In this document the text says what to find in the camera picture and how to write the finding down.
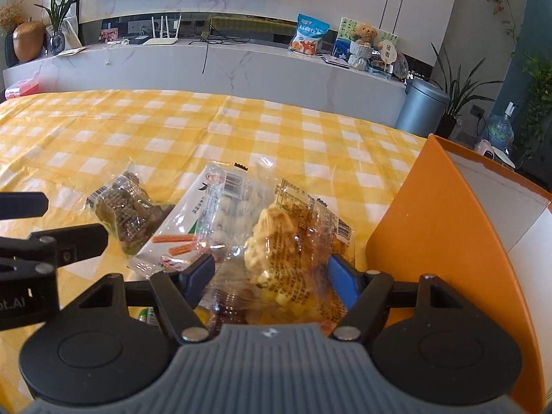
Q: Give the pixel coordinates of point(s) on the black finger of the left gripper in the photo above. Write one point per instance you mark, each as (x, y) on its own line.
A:
(29, 204)
(57, 247)

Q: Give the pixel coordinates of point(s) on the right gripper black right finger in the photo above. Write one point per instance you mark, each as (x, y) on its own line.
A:
(369, 297)

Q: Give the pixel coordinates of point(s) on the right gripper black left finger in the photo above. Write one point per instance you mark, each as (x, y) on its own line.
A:
(103, 315)

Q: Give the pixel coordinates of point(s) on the dark brown snack packet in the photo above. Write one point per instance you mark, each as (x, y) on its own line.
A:
(127, 211)

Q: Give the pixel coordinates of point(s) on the yellow puffed snack bag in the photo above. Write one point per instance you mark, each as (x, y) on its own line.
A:
(273, 238)

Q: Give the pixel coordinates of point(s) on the yellow white checkered tablecloth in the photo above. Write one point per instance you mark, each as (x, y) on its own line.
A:
(65, 144)

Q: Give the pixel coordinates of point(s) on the white red snack packet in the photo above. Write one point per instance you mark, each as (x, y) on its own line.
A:
(175, 243)

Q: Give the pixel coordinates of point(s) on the pink tissue box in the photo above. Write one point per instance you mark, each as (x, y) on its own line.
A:
(21, 88)

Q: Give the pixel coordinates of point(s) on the orange cardboard box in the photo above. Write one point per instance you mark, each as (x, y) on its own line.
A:
(486, 231)

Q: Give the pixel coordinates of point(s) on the bronze round vase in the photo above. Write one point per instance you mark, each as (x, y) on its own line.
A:
(28, 39)

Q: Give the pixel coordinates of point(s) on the green plant glass vase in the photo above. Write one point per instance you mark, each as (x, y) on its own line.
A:
(57, 11)

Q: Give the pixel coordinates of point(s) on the white small stool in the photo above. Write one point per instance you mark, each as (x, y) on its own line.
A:
(484, 148)

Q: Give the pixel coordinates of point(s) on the blue metal trash bin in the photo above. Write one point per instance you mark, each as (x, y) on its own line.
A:
(422, 109)

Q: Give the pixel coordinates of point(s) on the blue water jug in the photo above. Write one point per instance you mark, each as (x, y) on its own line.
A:
(498, 130)

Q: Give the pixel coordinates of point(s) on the white wifi router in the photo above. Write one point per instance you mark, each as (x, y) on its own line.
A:
(163, 36)

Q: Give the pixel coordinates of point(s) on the potted long-leaf plant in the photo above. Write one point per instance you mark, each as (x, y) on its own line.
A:
(460, 90)

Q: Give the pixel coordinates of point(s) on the white marble tv cabinet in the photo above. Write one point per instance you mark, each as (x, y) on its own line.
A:
(244, 70)

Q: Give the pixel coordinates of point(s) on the round white hand fan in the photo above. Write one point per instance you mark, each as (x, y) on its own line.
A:
(387, 51)

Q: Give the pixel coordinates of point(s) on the hanging green vine plant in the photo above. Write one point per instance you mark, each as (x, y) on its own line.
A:
(527, 82)

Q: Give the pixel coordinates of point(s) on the brown teddy bear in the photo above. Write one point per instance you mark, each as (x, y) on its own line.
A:
(363, 34)

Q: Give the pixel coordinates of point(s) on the green white book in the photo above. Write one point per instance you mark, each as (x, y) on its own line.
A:
(347, 25)

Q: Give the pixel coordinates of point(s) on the blue white snack bag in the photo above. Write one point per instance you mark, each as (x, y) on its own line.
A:
(308, 35)

